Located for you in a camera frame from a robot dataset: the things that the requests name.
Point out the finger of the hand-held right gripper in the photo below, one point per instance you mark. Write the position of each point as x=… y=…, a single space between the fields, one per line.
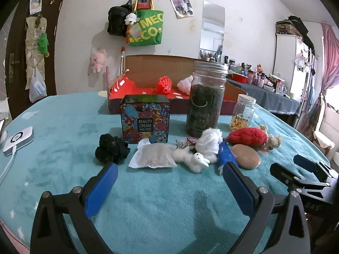
x=304 y=161
x=280 y=172

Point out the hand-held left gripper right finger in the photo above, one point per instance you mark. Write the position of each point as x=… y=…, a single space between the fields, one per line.
x=238 y=187

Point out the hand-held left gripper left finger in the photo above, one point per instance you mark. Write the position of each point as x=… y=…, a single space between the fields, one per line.
x=102 y=187

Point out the tan makeup sponge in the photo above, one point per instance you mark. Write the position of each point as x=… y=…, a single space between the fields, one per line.
x=246 y=156

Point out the black scrunchie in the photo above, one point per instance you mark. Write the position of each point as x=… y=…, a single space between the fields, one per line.
x=110 y=148

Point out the red knitted doll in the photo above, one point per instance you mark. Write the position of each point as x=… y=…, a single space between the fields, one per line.
x=249 y=136

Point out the white sachet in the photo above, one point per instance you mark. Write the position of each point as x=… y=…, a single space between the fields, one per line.
x=153 y=156

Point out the white fluffy bunny hair clip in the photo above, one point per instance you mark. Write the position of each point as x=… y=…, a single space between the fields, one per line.
x=185 y=157

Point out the red lined cardboard box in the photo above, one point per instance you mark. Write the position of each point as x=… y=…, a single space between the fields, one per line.
x=159 y=63

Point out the white yarn scrunchie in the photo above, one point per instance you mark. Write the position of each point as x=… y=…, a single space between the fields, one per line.
x=209 y=140

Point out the teal blanket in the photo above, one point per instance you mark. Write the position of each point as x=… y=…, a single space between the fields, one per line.
x=159 y=203

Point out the small jar of yellow capsules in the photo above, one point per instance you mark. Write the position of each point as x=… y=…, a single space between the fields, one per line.
x=242 y=111

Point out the blue grey table cloth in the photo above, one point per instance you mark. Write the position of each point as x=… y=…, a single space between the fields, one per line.
x=270 y=98

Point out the floral tin box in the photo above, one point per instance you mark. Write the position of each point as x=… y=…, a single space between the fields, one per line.
x=144 y=121

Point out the glass jar of tea leaves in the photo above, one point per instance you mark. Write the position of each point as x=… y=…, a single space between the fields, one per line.
x=204 y=103

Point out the white power bank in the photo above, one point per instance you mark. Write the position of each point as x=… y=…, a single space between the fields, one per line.
x=18 y=140

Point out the red basin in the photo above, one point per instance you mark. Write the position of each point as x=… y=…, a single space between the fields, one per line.
x=239 y=78

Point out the clothes rack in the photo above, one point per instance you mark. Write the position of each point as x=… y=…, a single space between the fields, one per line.
x=308 y=58

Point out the white cabinet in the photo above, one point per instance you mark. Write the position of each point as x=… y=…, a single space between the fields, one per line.
x=284 y=58

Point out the white fluffy puff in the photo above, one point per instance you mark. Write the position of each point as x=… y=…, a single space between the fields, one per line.
x=185 y=84

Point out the clear plastic bag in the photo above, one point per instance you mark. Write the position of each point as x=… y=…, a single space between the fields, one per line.
x=37 y=87

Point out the orange yarn scrunchie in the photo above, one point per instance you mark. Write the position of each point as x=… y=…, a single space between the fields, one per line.
x=164 y=85

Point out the pink plush bunny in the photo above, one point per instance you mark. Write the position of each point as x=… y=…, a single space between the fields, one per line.
x=96 y=59

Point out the patterned suitcase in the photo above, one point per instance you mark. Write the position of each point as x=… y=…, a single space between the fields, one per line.
x=284 y=27

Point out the green plush toy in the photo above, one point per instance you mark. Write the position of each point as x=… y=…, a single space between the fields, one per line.
x=43 y=43

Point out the hanging door organizer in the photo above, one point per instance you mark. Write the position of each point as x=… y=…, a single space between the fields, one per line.
x=33 y=45

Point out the green tote bag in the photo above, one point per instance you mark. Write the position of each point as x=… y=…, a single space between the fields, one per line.
x=148 y=31

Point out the dark brown door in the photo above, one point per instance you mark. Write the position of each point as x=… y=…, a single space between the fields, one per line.
x=55 y=31

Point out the black backpack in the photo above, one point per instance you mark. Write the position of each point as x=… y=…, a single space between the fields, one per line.
x=116 y=21

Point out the red gift bag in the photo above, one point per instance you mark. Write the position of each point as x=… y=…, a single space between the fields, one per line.
x=144 y=4

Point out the photo on door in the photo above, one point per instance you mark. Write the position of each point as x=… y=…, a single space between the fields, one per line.
x=36 y=2

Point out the wall mirror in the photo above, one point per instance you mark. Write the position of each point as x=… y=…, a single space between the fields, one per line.
x=212 y=31

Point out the wall photo poster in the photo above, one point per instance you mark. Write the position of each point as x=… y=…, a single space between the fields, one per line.
x=182 y=6

